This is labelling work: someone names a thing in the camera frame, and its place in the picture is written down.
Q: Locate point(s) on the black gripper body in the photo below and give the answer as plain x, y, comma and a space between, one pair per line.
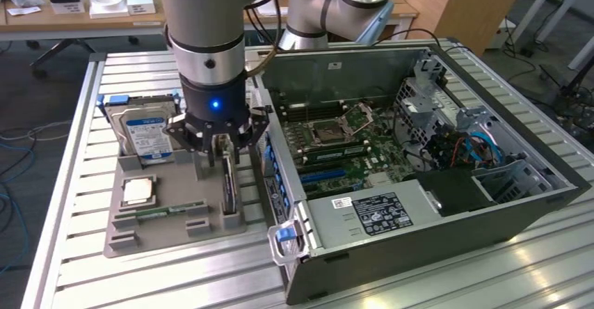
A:
214, 107

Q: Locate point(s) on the black Nvidia graphics card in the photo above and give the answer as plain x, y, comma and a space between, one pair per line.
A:
230, 183

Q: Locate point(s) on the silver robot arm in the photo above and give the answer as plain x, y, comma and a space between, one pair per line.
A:
205, 27

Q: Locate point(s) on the hard disk with blue caddy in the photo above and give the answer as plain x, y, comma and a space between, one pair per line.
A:
139, 138

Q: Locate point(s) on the CPU socket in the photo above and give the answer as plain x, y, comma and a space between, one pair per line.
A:
330, 131

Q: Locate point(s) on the grey plastic parts rack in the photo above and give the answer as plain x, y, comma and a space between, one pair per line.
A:
177, 190

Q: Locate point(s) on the green RAM stick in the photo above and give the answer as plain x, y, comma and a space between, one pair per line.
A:
158, 211
334, 154

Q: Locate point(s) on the silver CPU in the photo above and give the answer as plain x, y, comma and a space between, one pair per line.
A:
138, 190

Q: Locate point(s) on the metal socket cover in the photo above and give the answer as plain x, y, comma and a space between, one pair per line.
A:
358, 117

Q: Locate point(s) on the green motherboard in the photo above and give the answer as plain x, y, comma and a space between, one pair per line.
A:
381, 163

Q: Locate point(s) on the silver chipset heatsink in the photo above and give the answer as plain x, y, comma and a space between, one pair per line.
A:
378, 181

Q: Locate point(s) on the white paper stack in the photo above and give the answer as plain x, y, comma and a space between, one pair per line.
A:
272, 9

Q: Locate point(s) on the white cube box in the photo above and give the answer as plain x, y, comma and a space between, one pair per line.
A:
142, 6

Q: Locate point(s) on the grey power supply unit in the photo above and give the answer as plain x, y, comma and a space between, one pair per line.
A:
334, 225

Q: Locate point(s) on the perforated metal drive cage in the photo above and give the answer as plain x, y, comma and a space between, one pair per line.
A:
418, 114

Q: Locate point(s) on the flat white box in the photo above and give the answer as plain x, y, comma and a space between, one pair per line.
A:
109, 14

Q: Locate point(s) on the white tape roll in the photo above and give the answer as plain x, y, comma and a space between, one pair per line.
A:
106, 1

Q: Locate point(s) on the wooden desk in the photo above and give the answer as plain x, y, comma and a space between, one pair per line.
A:
55, 22

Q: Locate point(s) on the white box with black top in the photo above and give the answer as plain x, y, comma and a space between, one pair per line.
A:
67, 8

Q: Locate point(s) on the white card with red print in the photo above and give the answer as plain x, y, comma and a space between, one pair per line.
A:
23, 10

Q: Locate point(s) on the black open PC case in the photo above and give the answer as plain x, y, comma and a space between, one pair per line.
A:
418, 253

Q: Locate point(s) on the grey metal disk bay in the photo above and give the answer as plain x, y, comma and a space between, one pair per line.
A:
516, 183

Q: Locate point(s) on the wooden cabinet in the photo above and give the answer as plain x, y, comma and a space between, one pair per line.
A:
482, 9

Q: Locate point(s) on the white table frame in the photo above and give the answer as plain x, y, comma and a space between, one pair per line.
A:
584, 53

